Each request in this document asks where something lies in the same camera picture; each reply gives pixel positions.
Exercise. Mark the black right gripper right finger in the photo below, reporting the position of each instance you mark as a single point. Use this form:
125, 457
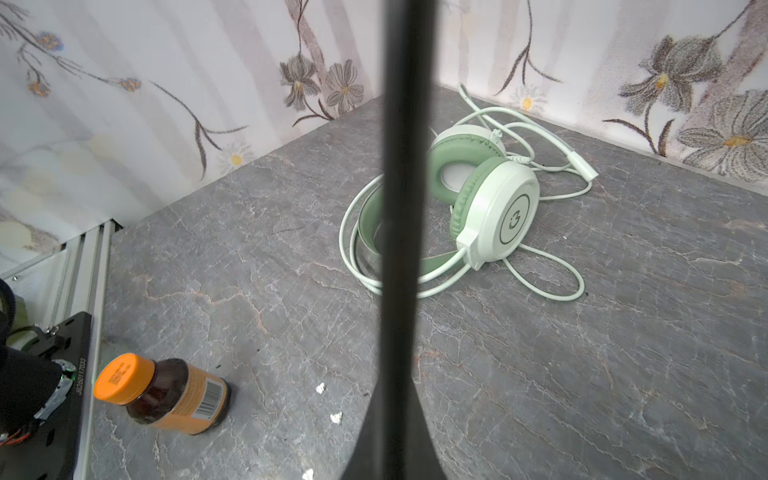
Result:
424, 461

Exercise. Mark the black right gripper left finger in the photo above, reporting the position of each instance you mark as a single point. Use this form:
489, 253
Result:
362, 464

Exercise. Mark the black wired headphones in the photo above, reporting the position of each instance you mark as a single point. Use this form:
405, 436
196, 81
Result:
409, 31

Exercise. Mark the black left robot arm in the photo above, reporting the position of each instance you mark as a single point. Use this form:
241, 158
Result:
32, 387

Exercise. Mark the orange cap brown bottle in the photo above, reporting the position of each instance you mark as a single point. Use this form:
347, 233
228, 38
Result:
169, 394

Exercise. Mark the mint green wired headphones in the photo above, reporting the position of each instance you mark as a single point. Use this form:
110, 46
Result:
486, 172

